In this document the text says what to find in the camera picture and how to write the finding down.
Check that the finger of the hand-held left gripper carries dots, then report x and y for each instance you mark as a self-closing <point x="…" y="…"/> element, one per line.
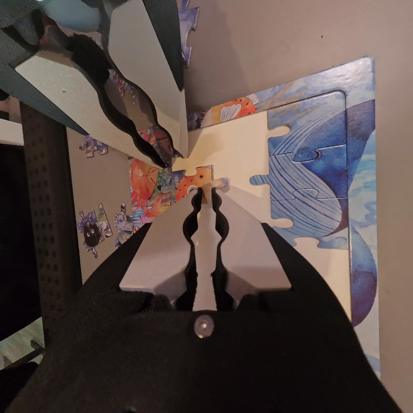
<point x="151" y="64"/>
<point x="64" y="87"/>

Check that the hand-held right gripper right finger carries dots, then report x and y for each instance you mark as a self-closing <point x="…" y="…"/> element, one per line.
<point x="255" y="258"/>

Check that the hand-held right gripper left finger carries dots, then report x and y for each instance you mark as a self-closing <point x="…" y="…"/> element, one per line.
<point x="155" y="258"/>

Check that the purple blue bubbly puzzle piece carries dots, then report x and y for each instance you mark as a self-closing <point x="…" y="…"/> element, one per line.
<point x="188" y="29"/>

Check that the joined orange crab puzzle pieces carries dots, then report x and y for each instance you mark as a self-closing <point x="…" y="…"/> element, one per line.
<point x="145" y="180"/>

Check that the orange pufferfish puzzle piece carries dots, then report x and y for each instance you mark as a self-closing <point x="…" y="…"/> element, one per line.
<point x="190" y="184"/>

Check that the ocean jigsaw puzzle frame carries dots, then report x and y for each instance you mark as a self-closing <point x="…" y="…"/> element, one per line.
<point x="361" y="161"/>

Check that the red coral striped puzzle piece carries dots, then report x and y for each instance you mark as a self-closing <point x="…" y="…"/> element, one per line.
<point x="124" y="87"/>

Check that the black white spotted puzzle piece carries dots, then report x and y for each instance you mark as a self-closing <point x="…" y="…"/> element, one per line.
<point x="124" y="226"/>

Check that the green grey urchin-spine puzzle piece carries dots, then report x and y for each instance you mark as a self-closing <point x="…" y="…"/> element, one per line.
<point x="105" y="216"/>

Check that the purple orange fish puzzle piece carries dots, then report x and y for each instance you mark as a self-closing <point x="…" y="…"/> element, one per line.
<point x="93" y="146"/>

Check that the black urchin eye puzzle piece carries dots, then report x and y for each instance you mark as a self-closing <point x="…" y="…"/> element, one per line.
<point x="90" y="232"/>

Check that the joined blue whale puzzle pieces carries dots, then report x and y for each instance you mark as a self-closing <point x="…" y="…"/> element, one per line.
<point x="306" y="177"/>

